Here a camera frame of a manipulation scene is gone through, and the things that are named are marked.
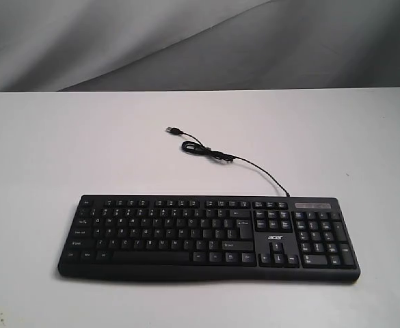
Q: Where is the black acer keyboard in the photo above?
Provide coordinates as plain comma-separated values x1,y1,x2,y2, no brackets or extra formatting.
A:
57,195,360,282

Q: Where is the grey backdrop cloth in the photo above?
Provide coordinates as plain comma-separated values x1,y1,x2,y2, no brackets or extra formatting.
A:
0,1,400,92

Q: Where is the black USB cable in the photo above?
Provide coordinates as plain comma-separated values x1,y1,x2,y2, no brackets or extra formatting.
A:
165,126,291,198

